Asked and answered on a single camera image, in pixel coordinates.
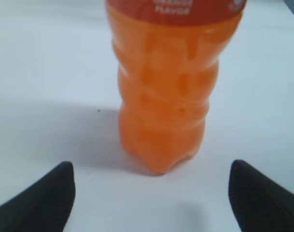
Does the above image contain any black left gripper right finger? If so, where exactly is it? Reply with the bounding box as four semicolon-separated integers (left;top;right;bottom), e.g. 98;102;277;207
228;159;294;232

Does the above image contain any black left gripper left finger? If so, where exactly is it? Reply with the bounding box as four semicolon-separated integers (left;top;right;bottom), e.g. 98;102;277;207
0;161;76;232

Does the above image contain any orange soda bottle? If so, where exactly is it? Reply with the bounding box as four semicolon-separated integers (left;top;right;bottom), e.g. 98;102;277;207
105;0;246;174

